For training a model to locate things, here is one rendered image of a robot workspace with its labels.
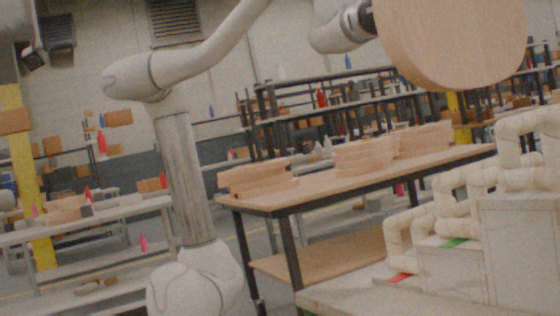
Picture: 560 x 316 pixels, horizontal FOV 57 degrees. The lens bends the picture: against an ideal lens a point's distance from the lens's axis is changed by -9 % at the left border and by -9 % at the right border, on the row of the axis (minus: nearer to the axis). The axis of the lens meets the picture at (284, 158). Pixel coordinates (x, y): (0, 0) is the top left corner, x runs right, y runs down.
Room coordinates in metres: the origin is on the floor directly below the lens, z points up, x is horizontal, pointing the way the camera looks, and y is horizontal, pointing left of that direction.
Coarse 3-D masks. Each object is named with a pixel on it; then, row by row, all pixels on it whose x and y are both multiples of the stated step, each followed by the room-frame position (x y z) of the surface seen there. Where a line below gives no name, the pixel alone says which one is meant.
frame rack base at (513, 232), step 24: (504, 192) 0.79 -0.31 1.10; (552, 192) 0.71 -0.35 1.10; (480, 216) 0.79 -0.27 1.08; (504, 216) 0.75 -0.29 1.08; (528, 216) 0.71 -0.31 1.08; (552, 216) 0.67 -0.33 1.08; (504, 240) 0.75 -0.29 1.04; (528, 240) 0.71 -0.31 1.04; (552, 240) 0.68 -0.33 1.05; (504, 264) 0.76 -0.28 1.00; (528, 264) 0.72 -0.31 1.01; (552, 264) 0.68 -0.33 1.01; (504, 288) 0.76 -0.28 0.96; (528, 288) 0.72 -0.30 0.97; (552, 288) 0.68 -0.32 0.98; (528, 312) 0.73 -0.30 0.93; (552, 312) 0.69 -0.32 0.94
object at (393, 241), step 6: (384, 228) 1.06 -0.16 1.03; (390, 228) 1.05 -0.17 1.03; (396, 228) 1.05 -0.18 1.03; (390, 234) 1.05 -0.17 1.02; (396, 234) 1.05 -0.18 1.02; (390, 240) 1.05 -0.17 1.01; (396, 240) 1.05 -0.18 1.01; (390, 246) 1.05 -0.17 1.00; (396, 246) 1.05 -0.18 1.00; (402, 246) 1.06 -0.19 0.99; (390, 252) 1.05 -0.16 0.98; (396, 252) 1.05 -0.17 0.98; (402, 252) 1.05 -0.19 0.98
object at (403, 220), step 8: (416, 208) 1.09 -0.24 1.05; (424, 208) 1.09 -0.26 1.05; (432, 208) 1.10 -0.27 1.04; (392, 216) 1.07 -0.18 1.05; (400, 216) 1.07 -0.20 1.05; (408, 216) 1.07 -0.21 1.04; (416, 216) 1.08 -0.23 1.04; (384, 224) 1.06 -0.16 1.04; (392, 224) 1.05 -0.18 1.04; (400, 224) 1.06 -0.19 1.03; (408, 224) 1.07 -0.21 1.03
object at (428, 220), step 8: (464, 200) 1.06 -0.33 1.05; (456, 208) 1.03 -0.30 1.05; (464, 208) 1.03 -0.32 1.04; (424, 216) 1.00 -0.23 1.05; (432, 216) 1.00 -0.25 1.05; (456, 216) 1.02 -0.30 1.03; (464, 216) 1.04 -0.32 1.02; (416, 224) 0.98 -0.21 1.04; (424, 224) 0.98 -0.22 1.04; (432, 224) 0.99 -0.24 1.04
